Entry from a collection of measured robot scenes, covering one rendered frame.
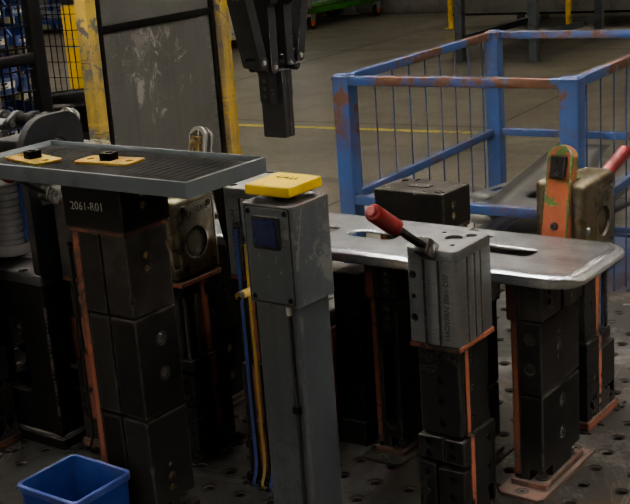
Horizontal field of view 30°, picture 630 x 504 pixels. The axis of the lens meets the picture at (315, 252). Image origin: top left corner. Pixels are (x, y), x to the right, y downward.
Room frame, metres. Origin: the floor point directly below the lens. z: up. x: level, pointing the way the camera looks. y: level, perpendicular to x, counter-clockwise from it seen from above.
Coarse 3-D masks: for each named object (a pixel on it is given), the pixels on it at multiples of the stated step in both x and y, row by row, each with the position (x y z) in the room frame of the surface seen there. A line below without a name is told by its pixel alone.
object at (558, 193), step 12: (552, 156) 1.54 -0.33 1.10; (564, 156) 1.53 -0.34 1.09; (576, 156) 1.53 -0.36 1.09; (552, 168) 1.53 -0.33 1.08; (564, 168) 1.52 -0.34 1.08; (576, 168) 1.53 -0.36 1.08; (552, 180) 1.53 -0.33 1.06; (564, 180) 1.52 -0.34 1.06; (576, 180) 1.53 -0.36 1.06; (552, 192) 1.53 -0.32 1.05; (564, 192) 1.52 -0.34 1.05; (552, 204) 1.53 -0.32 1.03; (564, 204) 1.52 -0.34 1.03; (552, 216) 1.52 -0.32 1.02; (564, 216) 1.51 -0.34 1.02; (552, 228) 1.51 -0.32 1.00; (564, 228) 1.51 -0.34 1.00
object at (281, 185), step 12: (264, 180) 1.22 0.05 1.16; (276, 180) 1.22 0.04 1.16; (288, 180) 1.21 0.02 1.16; (300, 180) 1.21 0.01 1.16; (312, 180) 1.21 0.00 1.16; (252, 192) 1.21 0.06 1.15; (264, 192) 1.20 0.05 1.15; (276, 192) 1.19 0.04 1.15; (288, 192) 1.18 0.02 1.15; (300, 192) 1.19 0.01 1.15
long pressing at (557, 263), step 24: (336, 216) 1.67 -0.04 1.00; (360, 216) 1.66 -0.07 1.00; (336, 240) 1.54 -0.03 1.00; (360, 240) 1.53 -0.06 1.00; (384, 240) 1.52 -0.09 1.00; (504, 240) 1.48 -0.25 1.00; (528, 240) 1.47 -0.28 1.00; (552, 240) 1.46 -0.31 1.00; (576, 240) 1.45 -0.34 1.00; (384, 264) 1.44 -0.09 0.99; (504, 264) 1.37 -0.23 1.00; (528, 264) 1.36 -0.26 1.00; (552, 264) 1.36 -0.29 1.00; (576, 264) 1.35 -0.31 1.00; (600, 264) 1.35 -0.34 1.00; (552, 288) 1.30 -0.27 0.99
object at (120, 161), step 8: (104, 152) 1.39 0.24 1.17; (112, 152) 1.39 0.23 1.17; (80, 160) 1.40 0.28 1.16; (88, 160) 1.40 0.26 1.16; (96, 160) 1.39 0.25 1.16; (104, 160) 1.38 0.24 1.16; (112, 160) 1.38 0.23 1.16; (120, 160) 1.38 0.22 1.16; (128, 160) 1.38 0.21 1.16; (136, 160) 1.37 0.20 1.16; (144, 160) 1.38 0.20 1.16
